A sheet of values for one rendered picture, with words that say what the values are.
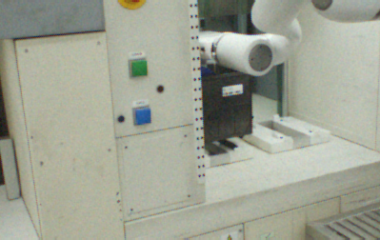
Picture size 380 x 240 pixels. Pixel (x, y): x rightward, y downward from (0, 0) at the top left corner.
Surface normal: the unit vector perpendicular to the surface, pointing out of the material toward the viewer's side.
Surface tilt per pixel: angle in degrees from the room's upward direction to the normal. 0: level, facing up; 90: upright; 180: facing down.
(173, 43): 90
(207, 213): 90
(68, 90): 90
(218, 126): 90
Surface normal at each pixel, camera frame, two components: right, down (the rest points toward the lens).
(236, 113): 0.43, 0.22
